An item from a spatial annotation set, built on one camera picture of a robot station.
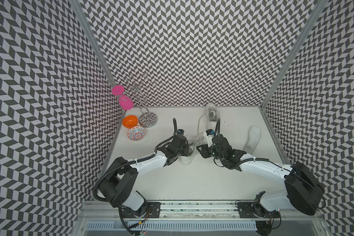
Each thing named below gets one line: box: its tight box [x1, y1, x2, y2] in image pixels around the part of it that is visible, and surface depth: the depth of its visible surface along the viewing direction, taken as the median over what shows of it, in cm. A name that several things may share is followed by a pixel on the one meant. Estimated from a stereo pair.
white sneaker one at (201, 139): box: [178, 132, 207, 164], surface depth 87 cm
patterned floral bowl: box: [126, 125, 147, 142], surface depth 102 cm
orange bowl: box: [121, 115, 139, 129], surface depth 107 cm
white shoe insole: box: [243, 125, 262, 155], surface depth 99 cm
